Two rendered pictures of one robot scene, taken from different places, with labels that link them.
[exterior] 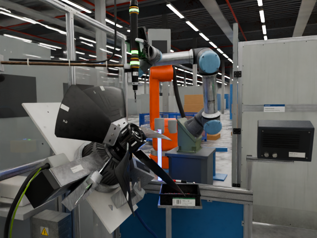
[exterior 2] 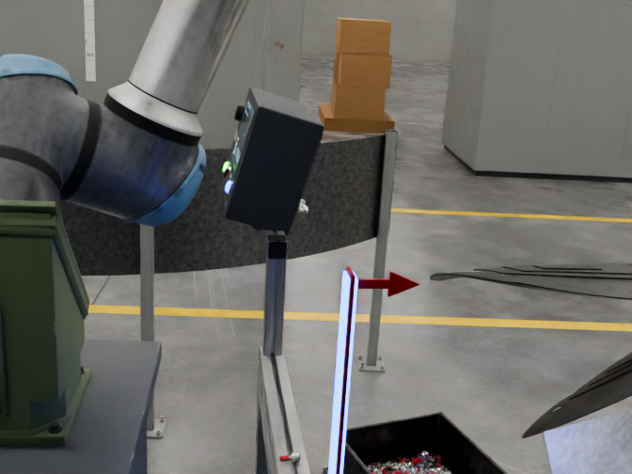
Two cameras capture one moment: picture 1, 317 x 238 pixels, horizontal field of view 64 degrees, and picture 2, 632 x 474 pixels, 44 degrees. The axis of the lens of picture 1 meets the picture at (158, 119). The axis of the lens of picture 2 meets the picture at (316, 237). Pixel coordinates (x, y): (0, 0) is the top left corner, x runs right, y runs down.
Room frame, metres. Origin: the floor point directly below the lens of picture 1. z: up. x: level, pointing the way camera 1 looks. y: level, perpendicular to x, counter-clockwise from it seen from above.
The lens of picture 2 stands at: (1.90, 0.54, 1.42)
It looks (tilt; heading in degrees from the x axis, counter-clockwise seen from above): 17 degrees down; 241
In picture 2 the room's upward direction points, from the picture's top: 3 degrees clockwise
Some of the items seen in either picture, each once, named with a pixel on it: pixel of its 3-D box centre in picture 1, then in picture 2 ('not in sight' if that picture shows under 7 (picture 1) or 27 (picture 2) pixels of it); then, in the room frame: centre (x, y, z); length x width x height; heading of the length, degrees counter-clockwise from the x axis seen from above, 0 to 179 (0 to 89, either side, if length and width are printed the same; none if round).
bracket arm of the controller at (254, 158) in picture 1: (269, 159); (271, 228); (1.37, -0.60, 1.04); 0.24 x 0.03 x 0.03; 70
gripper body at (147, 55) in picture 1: (143, 51); not in sight; (1.35, 0.08, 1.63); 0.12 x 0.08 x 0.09; 160
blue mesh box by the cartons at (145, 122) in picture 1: (159, 127); not in sight; (8.51, -0.01, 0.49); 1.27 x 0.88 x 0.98; 155
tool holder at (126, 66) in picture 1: (132, 74); not in sight; (1.24, 0.12, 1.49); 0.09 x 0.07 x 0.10; 105
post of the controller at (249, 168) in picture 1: (249, 172); (274, 295); (1.40, -0.51, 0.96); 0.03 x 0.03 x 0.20; 70
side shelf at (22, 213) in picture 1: (34, 199); not in sight; (1.32, 0.67, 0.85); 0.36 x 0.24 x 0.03; 160
